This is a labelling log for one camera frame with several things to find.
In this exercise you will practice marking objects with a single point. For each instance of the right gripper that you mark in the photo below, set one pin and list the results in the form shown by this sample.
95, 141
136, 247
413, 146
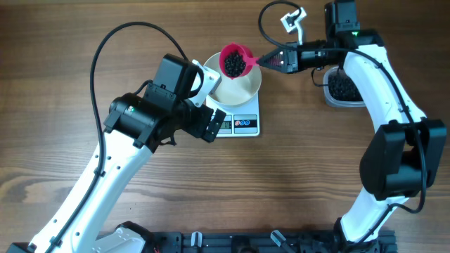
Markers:
291, 63

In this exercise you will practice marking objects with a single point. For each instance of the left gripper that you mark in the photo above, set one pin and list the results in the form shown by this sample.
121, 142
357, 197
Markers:
197, 128

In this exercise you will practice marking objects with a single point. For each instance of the black beans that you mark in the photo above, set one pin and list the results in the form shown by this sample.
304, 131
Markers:
234, 64

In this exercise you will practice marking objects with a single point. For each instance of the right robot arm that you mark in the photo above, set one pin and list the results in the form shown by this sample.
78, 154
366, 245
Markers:
402, 159

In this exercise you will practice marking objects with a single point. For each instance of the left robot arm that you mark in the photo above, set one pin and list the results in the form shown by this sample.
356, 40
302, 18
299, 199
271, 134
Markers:
134, 128

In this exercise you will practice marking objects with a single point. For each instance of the white digital kitchen scale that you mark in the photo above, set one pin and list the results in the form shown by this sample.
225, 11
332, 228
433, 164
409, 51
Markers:
240, 121

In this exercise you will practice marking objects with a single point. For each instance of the white bowl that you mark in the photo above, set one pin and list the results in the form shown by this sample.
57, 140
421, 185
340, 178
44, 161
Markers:
234, 92

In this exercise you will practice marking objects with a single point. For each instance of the clear plastic bean container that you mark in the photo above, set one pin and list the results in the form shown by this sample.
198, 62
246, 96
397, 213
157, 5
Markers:
340, 91

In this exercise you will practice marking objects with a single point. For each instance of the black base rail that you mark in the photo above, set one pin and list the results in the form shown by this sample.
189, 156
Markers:
276, 241

